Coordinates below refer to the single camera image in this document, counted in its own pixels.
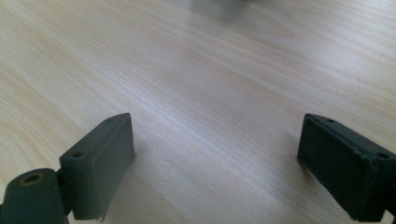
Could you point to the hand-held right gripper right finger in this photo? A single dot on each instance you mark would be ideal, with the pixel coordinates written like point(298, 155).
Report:
point(339, 168)

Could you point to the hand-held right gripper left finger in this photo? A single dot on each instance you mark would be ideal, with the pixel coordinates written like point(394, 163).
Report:
point(96, 168)

